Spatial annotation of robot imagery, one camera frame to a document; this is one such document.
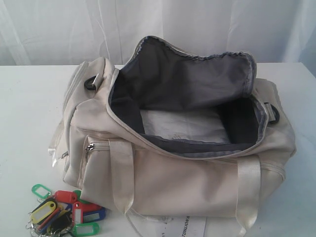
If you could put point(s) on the bunch of colourful key tags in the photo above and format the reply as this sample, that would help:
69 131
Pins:
63 213

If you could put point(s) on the white backdrop curtain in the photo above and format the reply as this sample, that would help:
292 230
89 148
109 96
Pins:
66 32

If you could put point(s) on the white paper product tag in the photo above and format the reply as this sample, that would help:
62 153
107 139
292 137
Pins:
167 226

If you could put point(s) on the cream duffel bag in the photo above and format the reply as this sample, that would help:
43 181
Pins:
101 147

